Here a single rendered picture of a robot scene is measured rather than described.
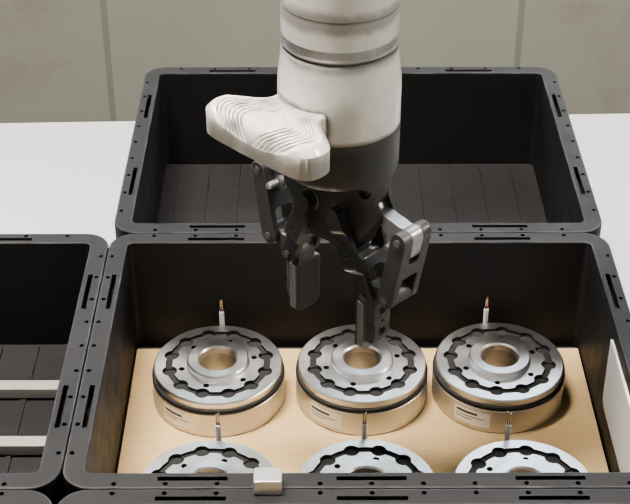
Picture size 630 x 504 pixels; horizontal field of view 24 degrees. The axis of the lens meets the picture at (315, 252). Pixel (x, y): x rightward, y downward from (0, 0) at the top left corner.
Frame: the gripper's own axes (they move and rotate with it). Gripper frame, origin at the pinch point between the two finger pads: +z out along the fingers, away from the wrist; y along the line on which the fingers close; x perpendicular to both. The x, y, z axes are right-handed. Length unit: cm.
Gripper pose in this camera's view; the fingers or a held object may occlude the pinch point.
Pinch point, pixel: (337, 304)
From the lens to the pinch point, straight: 96.7
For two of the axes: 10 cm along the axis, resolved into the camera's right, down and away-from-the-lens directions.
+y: -7.1, -3.9, 5.9
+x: -7.1, 3.9, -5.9
